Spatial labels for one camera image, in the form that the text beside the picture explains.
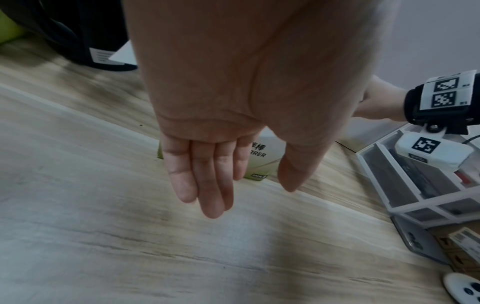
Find person's left hand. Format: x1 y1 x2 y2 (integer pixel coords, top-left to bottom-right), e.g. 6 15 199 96
123 0 395 220

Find person's right hand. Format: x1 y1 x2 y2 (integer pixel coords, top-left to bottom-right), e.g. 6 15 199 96
353 74 410 122

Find white flat box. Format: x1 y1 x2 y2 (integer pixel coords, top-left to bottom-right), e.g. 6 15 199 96
334 115 415 154

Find black wristband with marker tags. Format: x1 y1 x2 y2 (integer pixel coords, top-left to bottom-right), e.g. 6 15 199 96
403 70 480 135

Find white and green carton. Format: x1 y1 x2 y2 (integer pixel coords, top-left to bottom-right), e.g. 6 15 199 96
156 127 289 182

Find clear plastic drawer organizer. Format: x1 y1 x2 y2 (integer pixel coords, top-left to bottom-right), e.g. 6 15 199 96
355 122 480 230

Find white paper sheet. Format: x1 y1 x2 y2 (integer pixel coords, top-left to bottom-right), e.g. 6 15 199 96
111 40 140 66

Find grey smartphone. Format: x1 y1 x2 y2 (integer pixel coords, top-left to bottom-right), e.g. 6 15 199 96
390 215 452 265

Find black bag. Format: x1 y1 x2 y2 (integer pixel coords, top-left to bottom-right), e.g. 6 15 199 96
0 0 140 73

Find brown cardboard box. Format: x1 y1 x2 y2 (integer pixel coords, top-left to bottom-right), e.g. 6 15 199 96
431 226 480 281

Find white round device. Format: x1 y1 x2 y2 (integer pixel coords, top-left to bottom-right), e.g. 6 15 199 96
442 272 480 304

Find yellow-green object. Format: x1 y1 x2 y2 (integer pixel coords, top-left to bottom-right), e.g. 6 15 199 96
0 11 28 46

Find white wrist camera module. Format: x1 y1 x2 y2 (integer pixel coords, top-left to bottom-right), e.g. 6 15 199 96
394 132 476 173

